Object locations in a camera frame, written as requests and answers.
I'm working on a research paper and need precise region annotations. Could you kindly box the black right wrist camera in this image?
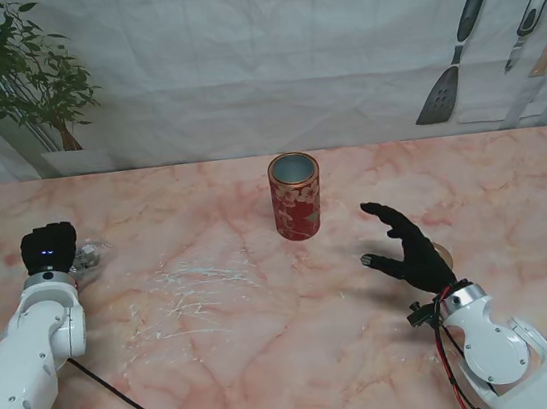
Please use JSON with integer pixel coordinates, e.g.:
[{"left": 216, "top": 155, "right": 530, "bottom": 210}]
[{"left": 405, "top": 297, "right": 445, "bottom": 330}]

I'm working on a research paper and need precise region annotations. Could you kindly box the green leafy plant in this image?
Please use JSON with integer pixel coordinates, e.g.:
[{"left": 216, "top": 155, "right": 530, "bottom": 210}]
[{"left": 0, "top": 0, "right": 109, "bottom": 162}]

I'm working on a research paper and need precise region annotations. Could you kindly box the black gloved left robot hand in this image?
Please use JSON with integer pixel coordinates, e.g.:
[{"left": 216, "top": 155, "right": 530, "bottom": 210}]
[{"left": 17, "top": 218, "right": 83, "bottom": 278}]

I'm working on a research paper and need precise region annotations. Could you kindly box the red black right arm cable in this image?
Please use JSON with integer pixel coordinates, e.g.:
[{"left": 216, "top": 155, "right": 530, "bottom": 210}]
[{"left": 426, "top": 288, "right": 493, "bottom": 409}]

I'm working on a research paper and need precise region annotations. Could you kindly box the brown round canister lid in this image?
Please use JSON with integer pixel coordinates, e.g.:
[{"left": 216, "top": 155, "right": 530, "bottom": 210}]
[{"left": 434, "top": 240, "right": 455, "bottom": 270}]

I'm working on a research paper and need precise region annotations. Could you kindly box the red black left arm cable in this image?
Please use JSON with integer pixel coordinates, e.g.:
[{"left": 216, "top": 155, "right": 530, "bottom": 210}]
[{"left": 66, "top": 339, "right": 211, "bottom": 409}]

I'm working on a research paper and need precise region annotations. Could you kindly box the clear plastic tea bag pouch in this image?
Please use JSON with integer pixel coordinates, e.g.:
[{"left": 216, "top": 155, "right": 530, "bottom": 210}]
[{"left": 69, "top": 235, "right": 117, "bottom": 280}]

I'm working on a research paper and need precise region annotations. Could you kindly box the red black arm cable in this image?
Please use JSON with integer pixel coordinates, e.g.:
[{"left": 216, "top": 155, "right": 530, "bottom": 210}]
[
  {"left": 66, "top": 339, "right": 211, "bottom": 409},
  {"left": 426, "top": 288, "right": 493, "bottom": 409}
]

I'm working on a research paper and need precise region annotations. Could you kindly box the black slotted spatula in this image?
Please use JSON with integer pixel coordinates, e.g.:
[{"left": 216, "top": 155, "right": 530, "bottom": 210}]
[{"left": 400, "top": 0, "right": 514, "bottom": 127}]

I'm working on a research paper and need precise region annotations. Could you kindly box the white wrinkled backdrop cloth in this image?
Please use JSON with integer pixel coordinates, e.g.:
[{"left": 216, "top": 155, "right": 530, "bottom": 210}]
[{"left": 0, "top": 0, "right": 547, "bottom": 199}]

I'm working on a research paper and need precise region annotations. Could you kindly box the red floral tea canister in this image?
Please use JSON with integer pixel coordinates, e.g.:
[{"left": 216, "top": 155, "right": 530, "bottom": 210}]
[{"left": 264, "top": 149, "right": 328, "bottom": 244}]

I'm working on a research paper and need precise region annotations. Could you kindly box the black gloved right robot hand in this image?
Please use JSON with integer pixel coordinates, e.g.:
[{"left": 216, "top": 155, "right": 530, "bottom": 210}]
[{"left": 352, "top": 191, "right": 460, "bottom": 304}]

